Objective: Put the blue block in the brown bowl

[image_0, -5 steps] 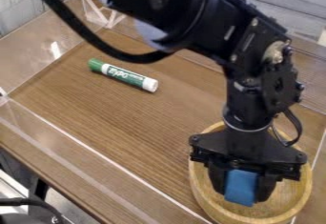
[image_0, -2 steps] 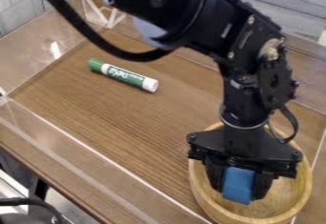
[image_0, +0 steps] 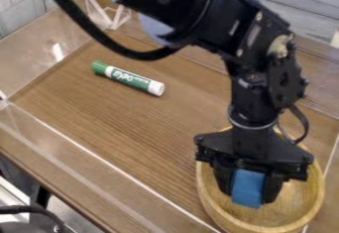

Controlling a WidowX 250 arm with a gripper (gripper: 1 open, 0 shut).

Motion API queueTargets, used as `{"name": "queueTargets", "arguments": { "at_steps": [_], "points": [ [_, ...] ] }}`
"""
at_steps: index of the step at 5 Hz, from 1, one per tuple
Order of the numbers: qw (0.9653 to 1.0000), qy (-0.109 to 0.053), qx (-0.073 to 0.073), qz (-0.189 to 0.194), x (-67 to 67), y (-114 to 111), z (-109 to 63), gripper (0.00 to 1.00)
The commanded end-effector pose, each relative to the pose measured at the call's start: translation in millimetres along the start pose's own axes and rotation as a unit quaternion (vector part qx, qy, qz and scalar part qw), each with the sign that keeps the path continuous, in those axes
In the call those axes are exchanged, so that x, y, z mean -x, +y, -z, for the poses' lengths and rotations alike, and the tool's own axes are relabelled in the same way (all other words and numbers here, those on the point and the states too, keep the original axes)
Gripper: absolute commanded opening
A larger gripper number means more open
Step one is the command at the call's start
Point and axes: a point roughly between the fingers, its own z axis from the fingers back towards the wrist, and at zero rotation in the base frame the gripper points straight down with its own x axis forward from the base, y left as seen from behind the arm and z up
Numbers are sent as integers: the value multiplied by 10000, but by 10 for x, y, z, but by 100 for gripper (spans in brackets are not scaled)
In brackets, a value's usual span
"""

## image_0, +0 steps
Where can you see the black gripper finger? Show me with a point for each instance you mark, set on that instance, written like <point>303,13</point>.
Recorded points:
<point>271,188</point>
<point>225,177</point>

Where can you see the brown wooden bowl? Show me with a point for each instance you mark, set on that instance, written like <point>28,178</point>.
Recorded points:
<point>285,216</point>

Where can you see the green Expo marker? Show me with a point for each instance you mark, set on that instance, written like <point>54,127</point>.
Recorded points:
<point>132,79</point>

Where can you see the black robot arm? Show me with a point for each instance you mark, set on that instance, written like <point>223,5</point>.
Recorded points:
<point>251,38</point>

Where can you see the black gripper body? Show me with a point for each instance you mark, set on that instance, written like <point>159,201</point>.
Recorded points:
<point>262,153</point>

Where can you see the blue rectangular block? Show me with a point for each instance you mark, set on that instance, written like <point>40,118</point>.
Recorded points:
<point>247,188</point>

